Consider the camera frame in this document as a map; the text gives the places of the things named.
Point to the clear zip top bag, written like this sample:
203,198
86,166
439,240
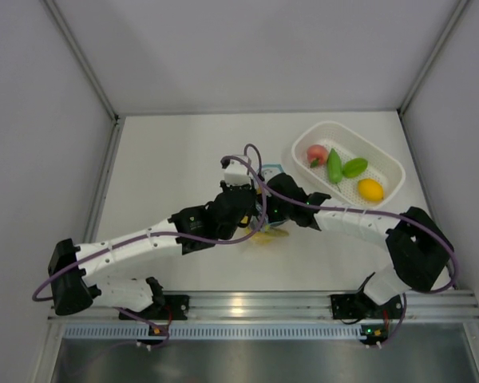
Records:
268,171

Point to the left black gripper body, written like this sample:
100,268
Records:
227,233

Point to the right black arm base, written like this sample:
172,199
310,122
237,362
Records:
357,306

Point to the red fake peach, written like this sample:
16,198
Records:
317,155

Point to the green fake vegetable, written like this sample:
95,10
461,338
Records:
334,167
354,167

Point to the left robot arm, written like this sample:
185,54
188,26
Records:
119,272

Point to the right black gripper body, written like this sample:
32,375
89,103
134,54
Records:
279,211

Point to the yellow fake banana bunch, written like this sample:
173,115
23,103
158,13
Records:
268,236

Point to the aluminium mounting rail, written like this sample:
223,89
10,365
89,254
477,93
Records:
306,306

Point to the yellow fake lemon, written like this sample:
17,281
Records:
370,190

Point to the white perforated plastic basket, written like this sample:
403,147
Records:
343,164

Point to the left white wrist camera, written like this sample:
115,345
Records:
235,173

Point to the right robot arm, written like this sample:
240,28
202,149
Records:
418,250

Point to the white slotted cable duct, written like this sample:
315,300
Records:
223,332

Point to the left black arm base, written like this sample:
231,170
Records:
175,306

